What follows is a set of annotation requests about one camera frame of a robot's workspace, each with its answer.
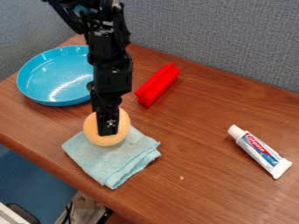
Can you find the light blue cloth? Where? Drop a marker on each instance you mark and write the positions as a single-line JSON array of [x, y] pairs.
[[111, 165]]

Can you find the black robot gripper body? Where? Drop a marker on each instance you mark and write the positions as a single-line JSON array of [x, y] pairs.
[[112, 68]]

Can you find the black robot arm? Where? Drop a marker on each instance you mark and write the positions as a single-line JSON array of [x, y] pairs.
[[99, 20]]

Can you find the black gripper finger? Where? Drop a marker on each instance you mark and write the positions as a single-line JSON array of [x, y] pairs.
[[107, 114]]

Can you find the objects under table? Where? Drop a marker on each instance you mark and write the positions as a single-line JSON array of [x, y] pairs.
[[81, 211]]

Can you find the white toothpaste tube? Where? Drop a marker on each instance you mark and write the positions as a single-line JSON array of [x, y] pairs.
[[264, 155]]

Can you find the red plastic block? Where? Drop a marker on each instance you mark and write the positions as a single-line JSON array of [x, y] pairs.
[[157, 84]]

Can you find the yellow foam ball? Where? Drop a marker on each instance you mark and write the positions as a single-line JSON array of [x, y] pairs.
[[91, 130]]

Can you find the blue plate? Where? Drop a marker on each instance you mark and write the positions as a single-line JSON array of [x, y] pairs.
[[55, 76]]

